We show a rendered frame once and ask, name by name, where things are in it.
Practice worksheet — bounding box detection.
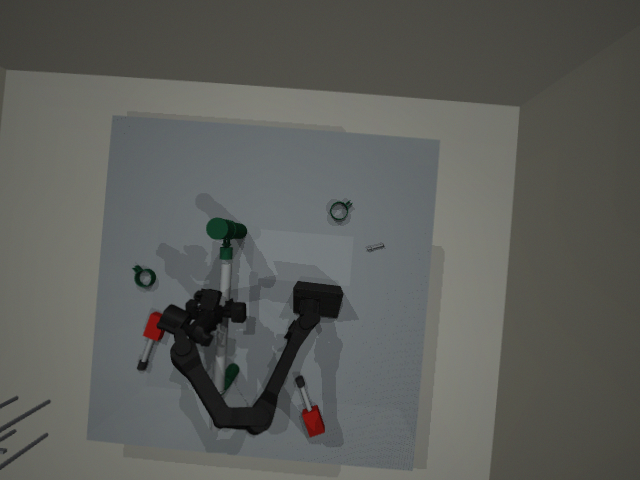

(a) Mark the grey metal pipe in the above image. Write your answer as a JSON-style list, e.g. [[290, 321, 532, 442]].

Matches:
[[211, 264, 232, 432]]

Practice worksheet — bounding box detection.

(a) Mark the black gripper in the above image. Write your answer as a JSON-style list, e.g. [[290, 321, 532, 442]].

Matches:
[[186, 298, 246, 331]]

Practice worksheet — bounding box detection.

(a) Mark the dark green post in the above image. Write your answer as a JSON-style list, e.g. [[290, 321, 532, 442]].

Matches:
[[206, 218, 247, 240]]

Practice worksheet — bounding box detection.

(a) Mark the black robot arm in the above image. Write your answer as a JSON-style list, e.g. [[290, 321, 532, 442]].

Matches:
[[156, 289, 321, 435]]

